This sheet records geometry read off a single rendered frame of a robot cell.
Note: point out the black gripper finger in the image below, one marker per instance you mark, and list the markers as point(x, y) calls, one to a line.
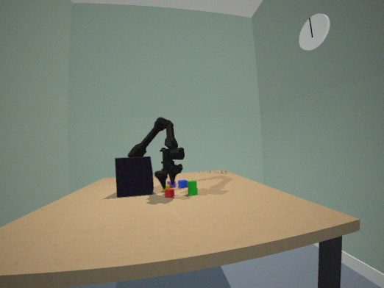
point(172, 177)
point(162, 181)

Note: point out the blue block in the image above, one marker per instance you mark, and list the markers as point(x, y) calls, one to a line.
point(182, 184)

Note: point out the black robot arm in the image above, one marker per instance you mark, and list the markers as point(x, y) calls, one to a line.
point(171, 152)

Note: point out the red block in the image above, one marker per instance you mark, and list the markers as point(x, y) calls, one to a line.
point(169, 193)

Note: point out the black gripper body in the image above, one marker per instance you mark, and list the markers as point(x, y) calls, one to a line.
point(164, 172)

